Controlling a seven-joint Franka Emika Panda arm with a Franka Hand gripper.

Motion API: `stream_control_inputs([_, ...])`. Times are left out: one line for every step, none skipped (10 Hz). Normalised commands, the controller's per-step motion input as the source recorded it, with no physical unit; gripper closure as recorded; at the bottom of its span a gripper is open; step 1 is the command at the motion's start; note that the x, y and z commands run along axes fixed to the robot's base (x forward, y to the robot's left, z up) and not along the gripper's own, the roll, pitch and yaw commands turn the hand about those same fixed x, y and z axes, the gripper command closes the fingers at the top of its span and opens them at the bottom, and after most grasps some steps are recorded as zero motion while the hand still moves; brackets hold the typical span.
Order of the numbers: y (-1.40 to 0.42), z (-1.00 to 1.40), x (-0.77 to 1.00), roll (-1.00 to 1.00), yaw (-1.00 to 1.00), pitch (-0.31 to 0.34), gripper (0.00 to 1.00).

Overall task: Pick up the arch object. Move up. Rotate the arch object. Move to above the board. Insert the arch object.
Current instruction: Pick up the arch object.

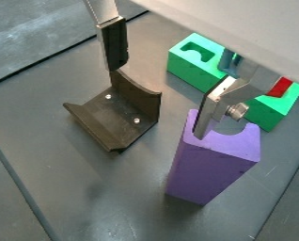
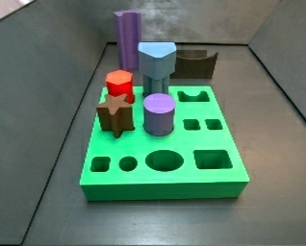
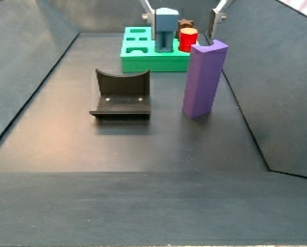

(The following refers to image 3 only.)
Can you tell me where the purple arch block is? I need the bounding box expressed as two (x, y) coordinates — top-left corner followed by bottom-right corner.
(181, 40), (228, 119)

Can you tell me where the brown star block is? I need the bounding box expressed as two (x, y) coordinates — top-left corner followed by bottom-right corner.
(175, 19), (195, 38)

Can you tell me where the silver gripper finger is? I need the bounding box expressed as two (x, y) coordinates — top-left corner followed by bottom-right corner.
(209, 0), (228, 39)
(139, 0), (155, 39)

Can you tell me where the red heptagon block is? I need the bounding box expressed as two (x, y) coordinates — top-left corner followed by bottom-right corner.
(179, 27), (199, 52)

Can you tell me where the green shape sorter board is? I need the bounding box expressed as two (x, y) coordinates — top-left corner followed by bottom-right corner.
(120, 27), (189, 72)

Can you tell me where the black curved stand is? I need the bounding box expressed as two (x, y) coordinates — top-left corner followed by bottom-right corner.
(89, 69), (151, 118)

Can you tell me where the blue pentagon block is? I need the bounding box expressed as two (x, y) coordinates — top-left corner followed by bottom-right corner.
(155, 8), (179, 53)

